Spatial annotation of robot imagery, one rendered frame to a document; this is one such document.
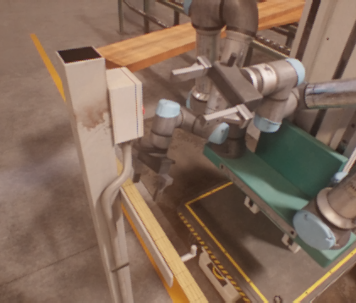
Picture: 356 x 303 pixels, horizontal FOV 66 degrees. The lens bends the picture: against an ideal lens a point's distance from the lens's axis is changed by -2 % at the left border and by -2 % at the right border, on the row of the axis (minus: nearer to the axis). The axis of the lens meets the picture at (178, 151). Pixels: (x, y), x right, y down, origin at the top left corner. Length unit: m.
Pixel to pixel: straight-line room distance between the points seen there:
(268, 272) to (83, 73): 1.13
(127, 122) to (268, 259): 1.04
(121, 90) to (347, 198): 0.55
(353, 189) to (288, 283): 0.72
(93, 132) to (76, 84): 0.09
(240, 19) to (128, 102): 0.52
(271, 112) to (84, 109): 0.48
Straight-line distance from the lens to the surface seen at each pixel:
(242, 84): 0.65
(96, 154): 0.53
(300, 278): 1.39
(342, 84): 0.82
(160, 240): 0.55
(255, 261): 1.36
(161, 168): 0.93
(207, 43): 1.02
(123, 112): 0.49
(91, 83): 0.46
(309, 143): 1.08
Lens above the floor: 1.47
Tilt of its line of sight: 40 degrees down
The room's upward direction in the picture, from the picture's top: 4 degrees clockwise
